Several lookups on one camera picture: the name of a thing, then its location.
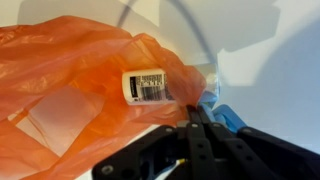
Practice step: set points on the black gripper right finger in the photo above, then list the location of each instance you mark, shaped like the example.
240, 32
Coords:
260, 153

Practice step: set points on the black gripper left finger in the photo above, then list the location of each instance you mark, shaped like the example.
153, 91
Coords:
173, 156

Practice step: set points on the long white container with barcode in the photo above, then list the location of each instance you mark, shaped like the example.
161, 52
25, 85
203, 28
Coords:
146, 87

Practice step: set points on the orange plastic bag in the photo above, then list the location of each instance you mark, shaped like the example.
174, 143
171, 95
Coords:
60, 66

